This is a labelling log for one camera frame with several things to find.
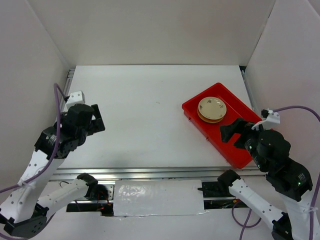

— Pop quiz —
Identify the beige floral plate back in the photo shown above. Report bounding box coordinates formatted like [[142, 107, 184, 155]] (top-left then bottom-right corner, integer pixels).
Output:
[[198, 96, 227, 120]]

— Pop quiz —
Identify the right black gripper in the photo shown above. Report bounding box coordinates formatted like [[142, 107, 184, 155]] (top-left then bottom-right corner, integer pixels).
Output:
[[217, 115, 270, 170]]

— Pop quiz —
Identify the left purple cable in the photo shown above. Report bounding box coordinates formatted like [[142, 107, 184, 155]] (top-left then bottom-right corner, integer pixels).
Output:
[[0, 83, 70, 195]]

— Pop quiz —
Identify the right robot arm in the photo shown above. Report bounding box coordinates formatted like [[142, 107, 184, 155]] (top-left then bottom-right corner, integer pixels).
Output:
[[217, 118, 320, 240]]

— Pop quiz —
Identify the aluminium rail frame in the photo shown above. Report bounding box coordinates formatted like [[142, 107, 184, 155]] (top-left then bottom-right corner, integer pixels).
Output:
[[52, 65, 251, 181]]

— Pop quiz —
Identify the yellow patterned plate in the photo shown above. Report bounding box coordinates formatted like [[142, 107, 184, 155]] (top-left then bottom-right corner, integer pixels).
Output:
[[197, 111, 224, 124]]

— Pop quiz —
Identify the red plastic bin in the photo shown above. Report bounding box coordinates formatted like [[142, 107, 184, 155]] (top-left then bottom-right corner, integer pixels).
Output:
[[181, 82, 262, 169]]

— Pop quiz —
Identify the white foil-taped panel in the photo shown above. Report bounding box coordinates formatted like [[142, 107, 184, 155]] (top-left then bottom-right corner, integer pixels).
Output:
[[113, 180, 205, 217]]

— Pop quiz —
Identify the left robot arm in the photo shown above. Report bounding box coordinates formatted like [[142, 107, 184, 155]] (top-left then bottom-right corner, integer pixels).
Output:
[[0, 103, 108, 240]]

